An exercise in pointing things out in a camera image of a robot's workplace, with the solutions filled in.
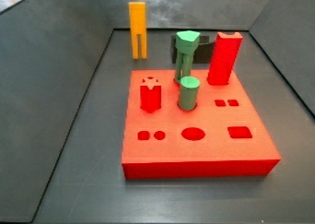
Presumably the yellow two-pronged peg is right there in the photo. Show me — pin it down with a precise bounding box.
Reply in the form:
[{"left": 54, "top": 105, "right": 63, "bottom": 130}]
[{"left": 127, "top": 2, "right": 148, "bottom": 59}]

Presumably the red peg board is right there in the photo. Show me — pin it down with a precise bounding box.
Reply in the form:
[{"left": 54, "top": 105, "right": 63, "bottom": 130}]
[{"left": 121, "top": 70, "right": 280, "bottom": 179}]

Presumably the tall red square peg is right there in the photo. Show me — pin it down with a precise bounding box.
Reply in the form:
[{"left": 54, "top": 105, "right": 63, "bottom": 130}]
[{"left": 206, "top": 32, "right": 242, "bottom": 86}]

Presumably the red star peg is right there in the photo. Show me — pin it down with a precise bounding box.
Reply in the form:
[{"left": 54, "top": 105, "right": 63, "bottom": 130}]
[{"left": 140, "top": 77, "right": 161, "bottom": 112}]

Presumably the green cylinder peg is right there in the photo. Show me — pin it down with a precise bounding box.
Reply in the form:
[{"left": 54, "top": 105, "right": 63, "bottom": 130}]
[{"left": 178, "top": 76, "right": 200, "bottom": 111}]

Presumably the green pentagon-top peg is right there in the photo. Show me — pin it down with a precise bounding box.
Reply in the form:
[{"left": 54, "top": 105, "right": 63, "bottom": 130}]
[{"left": 174, "top": 30, "right": 200, "bottom": 82}]

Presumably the black curved bracket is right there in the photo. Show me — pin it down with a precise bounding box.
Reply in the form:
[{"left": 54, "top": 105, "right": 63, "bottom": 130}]
[{"left": 170, "top": 36, "right": 213, "bottom": 64}]

